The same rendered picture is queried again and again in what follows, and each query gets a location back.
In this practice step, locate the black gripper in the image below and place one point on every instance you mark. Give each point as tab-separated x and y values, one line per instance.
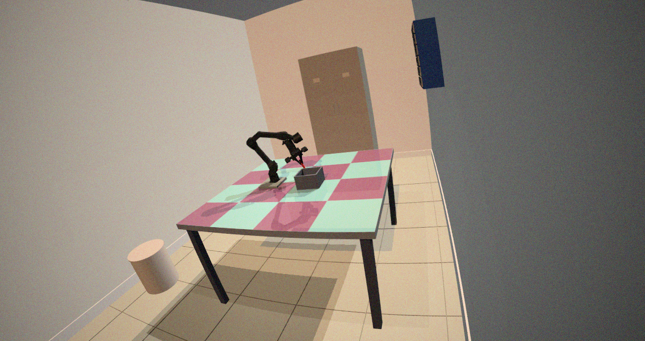
288	159

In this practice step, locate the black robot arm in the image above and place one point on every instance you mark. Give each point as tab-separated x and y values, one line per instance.
287	140

